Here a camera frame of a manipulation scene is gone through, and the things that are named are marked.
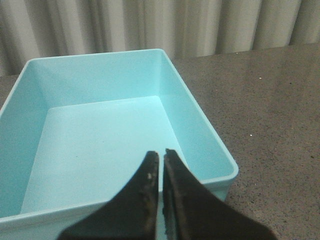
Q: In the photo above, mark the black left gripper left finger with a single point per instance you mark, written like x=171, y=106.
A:
x=130, y=215

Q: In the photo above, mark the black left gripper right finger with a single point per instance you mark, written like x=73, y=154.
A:
x=192, y=212

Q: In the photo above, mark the light blue plastic box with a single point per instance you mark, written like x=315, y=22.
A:
x=74, y=129

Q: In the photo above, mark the white pleated curtain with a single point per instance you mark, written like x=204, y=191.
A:
x=183, y=28

